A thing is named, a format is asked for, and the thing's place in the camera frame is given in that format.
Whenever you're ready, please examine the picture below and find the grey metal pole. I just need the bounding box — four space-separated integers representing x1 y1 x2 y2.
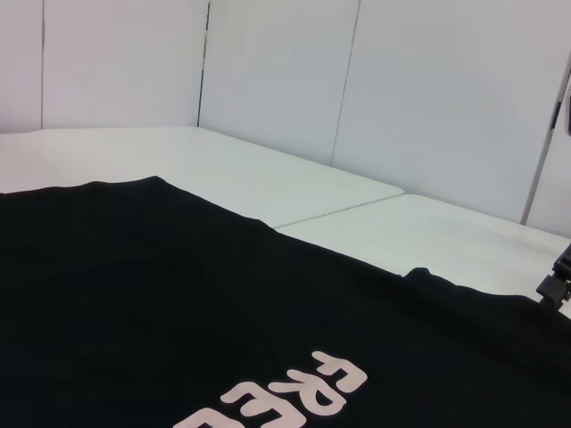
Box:
519 66 571 226

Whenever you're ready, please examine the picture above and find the black shirt with FREE print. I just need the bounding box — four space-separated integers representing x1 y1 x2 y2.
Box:
0 175 571 428

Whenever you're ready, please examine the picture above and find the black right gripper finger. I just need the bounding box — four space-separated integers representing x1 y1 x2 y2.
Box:
534 243 571 314

